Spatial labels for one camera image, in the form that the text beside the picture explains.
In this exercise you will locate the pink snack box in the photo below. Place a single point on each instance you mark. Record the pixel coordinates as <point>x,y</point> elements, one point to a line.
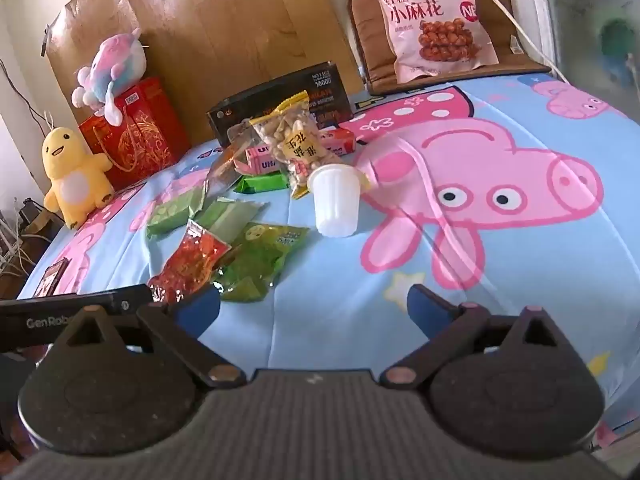
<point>340,142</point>

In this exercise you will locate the yellow-green snack packet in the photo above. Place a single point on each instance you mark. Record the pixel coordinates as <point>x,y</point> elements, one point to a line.
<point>260,260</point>

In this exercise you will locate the white jelly cup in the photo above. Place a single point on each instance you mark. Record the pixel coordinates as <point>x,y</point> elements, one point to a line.
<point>334,200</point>

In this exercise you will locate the red snack packet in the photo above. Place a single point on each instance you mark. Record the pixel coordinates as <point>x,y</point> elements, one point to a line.
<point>192,260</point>

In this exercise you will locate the bright green snack packet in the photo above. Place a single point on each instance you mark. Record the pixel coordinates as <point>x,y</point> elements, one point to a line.
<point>262,183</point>

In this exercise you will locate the peanut packet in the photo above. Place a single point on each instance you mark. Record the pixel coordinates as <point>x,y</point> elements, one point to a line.
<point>295,145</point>

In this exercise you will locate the red cardboard box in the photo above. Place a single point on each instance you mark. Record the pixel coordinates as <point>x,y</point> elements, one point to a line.
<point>145,135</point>

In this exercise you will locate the yellow plush duck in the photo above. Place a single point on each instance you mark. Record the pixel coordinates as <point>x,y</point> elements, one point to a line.
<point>75,175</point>

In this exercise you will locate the brown chair cushion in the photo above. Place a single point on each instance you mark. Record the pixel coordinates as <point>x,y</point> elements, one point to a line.
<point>375,55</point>

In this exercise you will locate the pale green snack packet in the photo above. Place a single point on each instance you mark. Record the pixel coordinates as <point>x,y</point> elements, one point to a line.
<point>227,217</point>
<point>175,212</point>

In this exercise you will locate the wooden board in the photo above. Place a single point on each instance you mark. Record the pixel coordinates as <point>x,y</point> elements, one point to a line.
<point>225,25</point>

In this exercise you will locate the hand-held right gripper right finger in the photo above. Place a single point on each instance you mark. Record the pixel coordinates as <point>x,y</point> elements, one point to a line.
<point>431,311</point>

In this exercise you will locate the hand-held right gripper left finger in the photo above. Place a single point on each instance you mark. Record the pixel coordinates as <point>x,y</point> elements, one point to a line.
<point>200,307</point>

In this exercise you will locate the clear orange snack packet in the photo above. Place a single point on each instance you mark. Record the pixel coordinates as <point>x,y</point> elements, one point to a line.
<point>227,162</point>

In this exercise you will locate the printed cartoon blanket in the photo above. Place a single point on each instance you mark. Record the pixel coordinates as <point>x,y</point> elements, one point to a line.
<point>500,220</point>

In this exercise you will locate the black box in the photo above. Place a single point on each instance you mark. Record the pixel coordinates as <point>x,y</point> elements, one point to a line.
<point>280,92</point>

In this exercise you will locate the pastel plush toy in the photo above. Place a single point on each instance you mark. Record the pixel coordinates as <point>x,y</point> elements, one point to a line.
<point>117,62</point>

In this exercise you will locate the large pink snack bag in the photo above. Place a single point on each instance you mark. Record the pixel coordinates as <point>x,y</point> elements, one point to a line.
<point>430,20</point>

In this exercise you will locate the small dark red box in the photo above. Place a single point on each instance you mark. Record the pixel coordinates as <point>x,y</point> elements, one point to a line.
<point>51,277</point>

